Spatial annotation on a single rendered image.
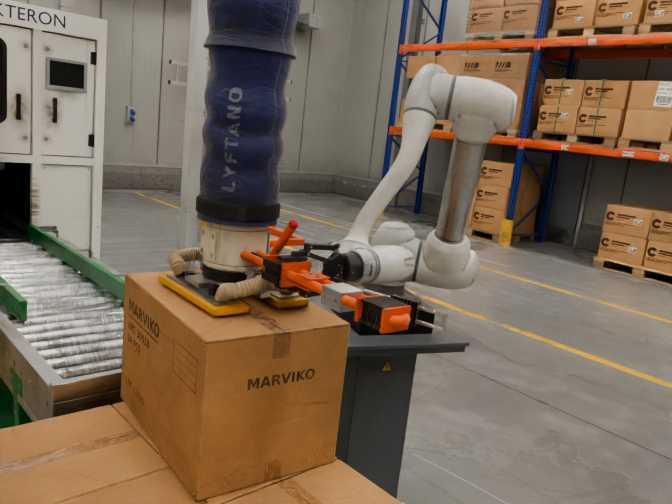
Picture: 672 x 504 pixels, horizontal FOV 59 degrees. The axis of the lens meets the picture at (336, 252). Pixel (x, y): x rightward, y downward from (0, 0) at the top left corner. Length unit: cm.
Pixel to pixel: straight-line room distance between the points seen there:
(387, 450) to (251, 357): 107
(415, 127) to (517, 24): 800
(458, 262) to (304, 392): 80
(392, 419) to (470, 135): 108
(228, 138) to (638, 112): 752
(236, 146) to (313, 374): 61
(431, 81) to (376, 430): 125
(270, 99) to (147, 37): 1008
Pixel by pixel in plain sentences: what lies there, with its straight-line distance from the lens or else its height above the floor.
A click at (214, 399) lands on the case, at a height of 80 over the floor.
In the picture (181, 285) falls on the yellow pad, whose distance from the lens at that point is 168.
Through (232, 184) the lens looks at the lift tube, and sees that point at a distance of 155.
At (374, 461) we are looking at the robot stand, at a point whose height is 23.
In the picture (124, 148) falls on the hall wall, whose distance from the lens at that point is 1143.
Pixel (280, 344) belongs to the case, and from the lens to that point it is 146.
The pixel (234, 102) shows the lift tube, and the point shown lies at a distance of 154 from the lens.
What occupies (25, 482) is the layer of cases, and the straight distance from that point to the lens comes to 167.
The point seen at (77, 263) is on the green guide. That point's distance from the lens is 345.
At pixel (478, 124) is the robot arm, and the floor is 149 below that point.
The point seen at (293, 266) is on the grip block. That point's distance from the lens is 143.
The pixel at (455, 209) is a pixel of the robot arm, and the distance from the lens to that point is 201.
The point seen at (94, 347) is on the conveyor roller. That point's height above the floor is 54.
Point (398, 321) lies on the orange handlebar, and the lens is 117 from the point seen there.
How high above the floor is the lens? 143
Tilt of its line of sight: 11 degrees down
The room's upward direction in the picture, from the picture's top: 6 degrees clockwise
